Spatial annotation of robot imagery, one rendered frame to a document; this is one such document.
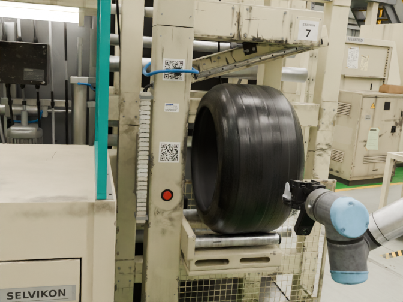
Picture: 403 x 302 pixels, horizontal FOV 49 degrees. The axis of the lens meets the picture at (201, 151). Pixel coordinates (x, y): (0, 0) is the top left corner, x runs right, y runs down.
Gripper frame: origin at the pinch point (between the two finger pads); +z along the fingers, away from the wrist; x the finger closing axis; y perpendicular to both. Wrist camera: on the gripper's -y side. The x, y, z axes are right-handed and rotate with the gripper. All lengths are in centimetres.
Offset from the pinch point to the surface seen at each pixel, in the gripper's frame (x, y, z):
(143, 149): 42, 12, 29
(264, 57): -15, 52, 63
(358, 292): -127, -98, 142
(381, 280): -155, -96, 155
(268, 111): 1.7, 26.8, 14.9
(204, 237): 19.6, -19.5, 25.2
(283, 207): -4.3, -5.9, 11.7
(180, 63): 31, 42, 24
